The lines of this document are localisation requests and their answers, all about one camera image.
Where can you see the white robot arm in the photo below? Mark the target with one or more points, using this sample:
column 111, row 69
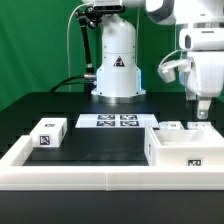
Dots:
column 118, row 78

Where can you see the white U-shaped border frame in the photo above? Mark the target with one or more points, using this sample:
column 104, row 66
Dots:
column 16, row 175

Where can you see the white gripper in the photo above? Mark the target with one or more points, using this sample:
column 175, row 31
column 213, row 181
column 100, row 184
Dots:
column 205, row 51

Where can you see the white cabinet door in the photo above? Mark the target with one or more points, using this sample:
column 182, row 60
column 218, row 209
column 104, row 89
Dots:
column 198, row 125
column 171, row 125

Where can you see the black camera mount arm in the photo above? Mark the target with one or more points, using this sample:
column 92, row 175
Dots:
column 86, row 20

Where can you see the white cabinet top block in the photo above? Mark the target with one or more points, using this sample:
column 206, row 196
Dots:
column 49, row 132

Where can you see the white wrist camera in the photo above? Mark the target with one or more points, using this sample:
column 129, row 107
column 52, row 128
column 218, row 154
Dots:
column 167, row 70

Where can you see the black camera on mount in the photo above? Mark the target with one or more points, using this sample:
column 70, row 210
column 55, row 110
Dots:
column 106, row 7

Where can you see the white cabinet body box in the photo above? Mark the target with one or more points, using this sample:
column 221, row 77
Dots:
column 199, row 147

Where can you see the white marker base plate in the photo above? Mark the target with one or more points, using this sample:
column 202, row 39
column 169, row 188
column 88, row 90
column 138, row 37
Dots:
column 116, row 121

